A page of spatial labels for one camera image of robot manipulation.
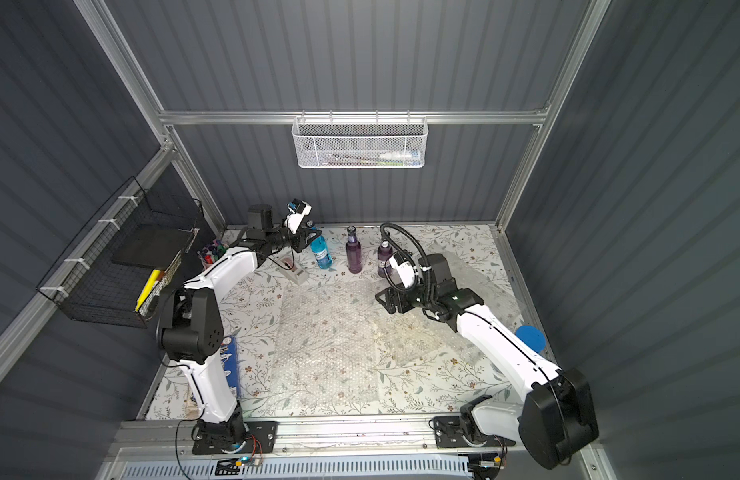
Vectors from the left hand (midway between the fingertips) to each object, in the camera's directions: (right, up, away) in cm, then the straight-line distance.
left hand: (322, 228), depth 91 cm
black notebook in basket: (-41, -6, -14) cm, 44 cm away
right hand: (+21, -18, -11) cm, 30 cm away
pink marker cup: (-38, -8, +5) cm, 39 cm away
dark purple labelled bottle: (+20, -7, +5) cm, 22 cm away
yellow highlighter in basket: (-38, -14, -18) cm, 45 cm away
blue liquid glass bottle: (-1, -8, +5) cm, 10 cm away
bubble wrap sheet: (+1, -36, -2) cm, 36 cm away
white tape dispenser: (-13, -14, +11) cm, 22 cm away
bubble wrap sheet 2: (+54, -11, +17) cm, 57 cm away
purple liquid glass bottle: (+10, -7, +6) cm, 13 cm away
